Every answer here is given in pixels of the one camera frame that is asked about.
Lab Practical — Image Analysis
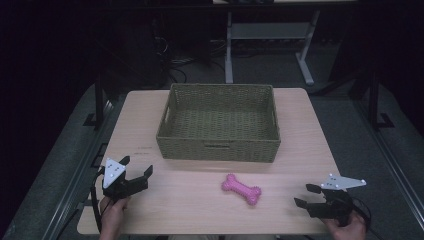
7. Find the pink bone toy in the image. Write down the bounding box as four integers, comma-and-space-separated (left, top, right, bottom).
220, 172, 263, 206

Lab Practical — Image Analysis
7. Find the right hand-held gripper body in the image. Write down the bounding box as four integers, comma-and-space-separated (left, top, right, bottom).
307, 172, 368, 228

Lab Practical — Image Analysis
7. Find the person's left hand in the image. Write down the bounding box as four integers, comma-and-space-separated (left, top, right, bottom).
98, 196, 130, 240

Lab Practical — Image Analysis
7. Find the tangle of floor cables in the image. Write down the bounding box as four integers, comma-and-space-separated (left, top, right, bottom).
151, 18, 228, 84

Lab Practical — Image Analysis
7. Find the green woven basket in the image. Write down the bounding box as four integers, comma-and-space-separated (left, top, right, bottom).
155, 82, 282, 164

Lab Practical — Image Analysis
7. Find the aluminium rail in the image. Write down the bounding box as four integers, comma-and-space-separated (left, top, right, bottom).
353, 99, 424, 231
41, 99, 116, 240

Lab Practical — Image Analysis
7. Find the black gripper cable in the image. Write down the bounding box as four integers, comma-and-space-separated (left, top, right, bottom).
348, 195, 384, 240
90, 168, 106, 234

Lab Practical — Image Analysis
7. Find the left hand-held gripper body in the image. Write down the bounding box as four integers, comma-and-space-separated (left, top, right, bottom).
101, 158, 150, 204

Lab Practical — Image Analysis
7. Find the person's right hand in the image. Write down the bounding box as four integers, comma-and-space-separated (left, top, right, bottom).
321, 213, 368, 240

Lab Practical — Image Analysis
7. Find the black metal stand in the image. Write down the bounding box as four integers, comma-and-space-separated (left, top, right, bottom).
82, 74, 109, 131
366, 71, 396, 132

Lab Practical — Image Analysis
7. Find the white metal desk frame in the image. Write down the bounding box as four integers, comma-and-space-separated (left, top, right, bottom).
224, 9, 322, 87

